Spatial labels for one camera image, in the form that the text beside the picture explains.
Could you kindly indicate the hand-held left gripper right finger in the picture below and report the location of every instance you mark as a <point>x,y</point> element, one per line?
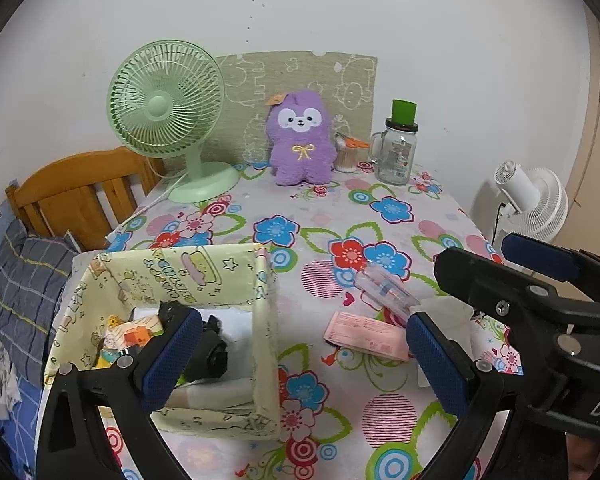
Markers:
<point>437,360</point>

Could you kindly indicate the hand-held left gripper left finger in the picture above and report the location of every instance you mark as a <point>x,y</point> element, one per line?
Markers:
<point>172,360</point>

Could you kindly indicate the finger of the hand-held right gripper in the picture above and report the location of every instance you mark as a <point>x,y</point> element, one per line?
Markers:
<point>540,255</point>
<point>465,272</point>

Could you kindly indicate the black plastic bag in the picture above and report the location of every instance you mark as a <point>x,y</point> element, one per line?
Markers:
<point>212,355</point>

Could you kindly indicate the roll of white plastic bags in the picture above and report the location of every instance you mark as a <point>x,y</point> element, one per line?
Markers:
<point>215,395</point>

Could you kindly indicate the pink packet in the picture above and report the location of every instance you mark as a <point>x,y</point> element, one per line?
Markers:
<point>365,332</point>

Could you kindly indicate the clear plastic tube pack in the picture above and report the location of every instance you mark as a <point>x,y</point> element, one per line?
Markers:
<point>385,290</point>

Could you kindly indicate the yellow fabric storage box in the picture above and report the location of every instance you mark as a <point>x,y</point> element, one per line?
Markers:
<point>262,320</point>

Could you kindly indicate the person's right hand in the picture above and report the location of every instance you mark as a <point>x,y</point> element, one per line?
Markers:
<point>595,460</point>

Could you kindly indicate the white floor fan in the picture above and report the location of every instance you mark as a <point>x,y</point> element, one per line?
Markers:
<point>545,205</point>

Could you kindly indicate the glass jar mug green lid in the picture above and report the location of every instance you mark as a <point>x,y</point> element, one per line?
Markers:
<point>395,157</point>

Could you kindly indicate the blue checked bed sheet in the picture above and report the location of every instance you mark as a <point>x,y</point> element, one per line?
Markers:
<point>20,410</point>

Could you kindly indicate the cotton swab jar orange lid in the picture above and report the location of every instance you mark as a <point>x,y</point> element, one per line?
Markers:
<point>347,160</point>

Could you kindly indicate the grey plaid pillow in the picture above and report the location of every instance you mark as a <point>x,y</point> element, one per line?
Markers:
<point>25,285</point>

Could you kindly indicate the crumpled white patterned cloth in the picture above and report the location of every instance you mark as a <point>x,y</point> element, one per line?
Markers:
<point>0,380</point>

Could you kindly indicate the purple plush toy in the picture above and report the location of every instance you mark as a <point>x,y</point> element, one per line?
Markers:
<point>300,160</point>

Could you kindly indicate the wooden bed headboard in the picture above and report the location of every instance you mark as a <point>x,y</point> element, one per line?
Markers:
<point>70,185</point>

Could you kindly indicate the green desk fan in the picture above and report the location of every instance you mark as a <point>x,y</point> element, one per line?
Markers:
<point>160,107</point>

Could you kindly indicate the green printed board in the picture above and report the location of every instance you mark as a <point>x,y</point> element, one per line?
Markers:
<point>280,72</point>

